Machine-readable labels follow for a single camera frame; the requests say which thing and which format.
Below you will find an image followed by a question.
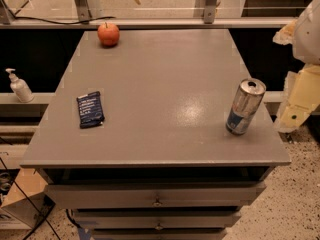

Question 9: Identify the grey metal bracket left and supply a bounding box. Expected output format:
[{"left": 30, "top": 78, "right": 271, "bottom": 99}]
[{"left": 74, "top": 0, "right": 91, "bottom": 21}]

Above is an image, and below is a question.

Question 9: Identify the grey metal bracket right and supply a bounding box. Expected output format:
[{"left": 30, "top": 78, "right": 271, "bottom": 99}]
[{"left": 203, "top": 0, "right": 218, "bottom": 24}]

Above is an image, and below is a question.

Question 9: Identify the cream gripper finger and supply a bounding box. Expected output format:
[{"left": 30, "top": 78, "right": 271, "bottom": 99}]
[
  {"left": 273, "top": 20, "right": 297, "bottom": 45},
  {"left": 274, "top": 64, "right": 320, "bottom": 133}
]

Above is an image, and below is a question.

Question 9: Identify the grey drawer cabinet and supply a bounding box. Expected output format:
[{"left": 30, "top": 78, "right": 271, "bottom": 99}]
[{"left": 23, "top": 29, "right": 290, "bottom": 240}]

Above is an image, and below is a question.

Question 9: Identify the silver blue redbull can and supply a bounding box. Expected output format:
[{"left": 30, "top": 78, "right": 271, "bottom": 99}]
[{"left": 226, "top": 78, "right": 266, "bottom": 135}]

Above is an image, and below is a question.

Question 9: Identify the black cable on ledge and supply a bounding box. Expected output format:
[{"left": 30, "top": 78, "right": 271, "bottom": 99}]
[{"left": 0, "top": 0, "right": 117, "bottom": 26}]

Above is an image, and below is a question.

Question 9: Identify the dark blue rxbar wrapper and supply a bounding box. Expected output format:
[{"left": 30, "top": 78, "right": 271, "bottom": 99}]
[{"left": 76, "top": 91, "right": 105, "bottom": 129}]

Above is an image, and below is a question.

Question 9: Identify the black cable on floor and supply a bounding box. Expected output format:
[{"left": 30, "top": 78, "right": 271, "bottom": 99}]
[{"left": 0, "top": 135, "right": 63, "bottom": 240}]

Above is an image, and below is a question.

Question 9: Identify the red apple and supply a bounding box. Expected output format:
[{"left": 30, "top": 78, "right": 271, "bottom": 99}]
[{"left": 97, "top": 22, "right": 120, "bottom": 47}]

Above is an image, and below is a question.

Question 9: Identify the cardboard box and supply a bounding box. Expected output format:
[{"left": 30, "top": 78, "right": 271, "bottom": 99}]
[{"left": 0, "top": 169, "right": 47, "bottom": 230}]

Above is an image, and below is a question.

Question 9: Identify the white pump soap bottle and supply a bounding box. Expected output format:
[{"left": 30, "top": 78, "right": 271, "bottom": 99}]
[{"left": 6, "top": 68, "right": 34, "bottom": 103}]

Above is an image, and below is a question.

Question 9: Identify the grey metal bracket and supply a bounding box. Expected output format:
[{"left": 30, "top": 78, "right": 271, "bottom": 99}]
[
  {"left": 203, "top": 0, "right": 218, "bottom": 24},
  {"left": 74, "top": 0, "right": 91, "bottom": 21}
]

